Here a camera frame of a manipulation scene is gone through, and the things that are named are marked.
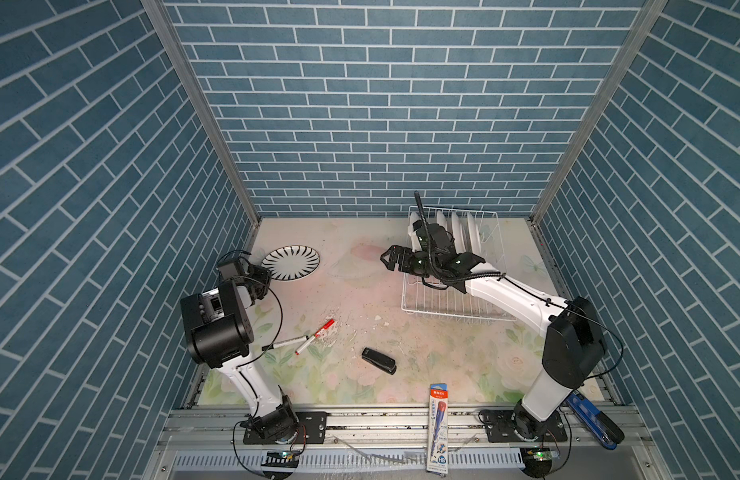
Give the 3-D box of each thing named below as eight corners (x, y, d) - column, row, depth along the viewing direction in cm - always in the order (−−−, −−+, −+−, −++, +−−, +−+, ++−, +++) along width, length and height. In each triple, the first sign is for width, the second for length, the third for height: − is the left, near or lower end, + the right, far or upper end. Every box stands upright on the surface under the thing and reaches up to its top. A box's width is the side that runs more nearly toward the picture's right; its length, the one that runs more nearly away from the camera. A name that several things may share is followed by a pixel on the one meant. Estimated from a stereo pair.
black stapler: (361, 359, 87) (360, 353, 83) (366, 350, 89) (365, 344, 85) (394, 376, 84) (394, 371, 80) (398, 367, 86) (399, 361, 82)
